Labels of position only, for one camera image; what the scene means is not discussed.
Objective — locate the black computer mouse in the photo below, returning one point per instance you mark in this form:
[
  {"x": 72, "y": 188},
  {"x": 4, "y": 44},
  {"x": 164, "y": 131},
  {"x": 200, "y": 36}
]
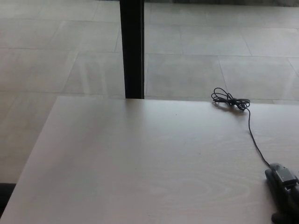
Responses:
[{"x": 268, "y": 180}]

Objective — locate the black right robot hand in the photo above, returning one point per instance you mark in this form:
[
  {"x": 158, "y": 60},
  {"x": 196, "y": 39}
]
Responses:
[{"x": 288, "y": 196}]

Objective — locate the black vertical post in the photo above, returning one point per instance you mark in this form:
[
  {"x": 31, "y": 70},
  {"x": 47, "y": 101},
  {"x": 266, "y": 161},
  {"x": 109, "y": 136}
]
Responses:
[{"x": 132, "y": 46}]

